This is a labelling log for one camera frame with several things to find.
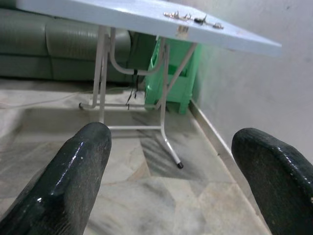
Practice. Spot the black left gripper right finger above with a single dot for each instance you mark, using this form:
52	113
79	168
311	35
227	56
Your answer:
276	176

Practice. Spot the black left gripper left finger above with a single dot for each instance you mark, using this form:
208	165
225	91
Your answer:
68	176

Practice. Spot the green plastic crate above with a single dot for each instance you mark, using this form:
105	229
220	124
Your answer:
182	90

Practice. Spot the green sofa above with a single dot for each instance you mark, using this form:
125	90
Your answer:
61	49

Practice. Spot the white folding table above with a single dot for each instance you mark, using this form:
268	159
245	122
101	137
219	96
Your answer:
137	14

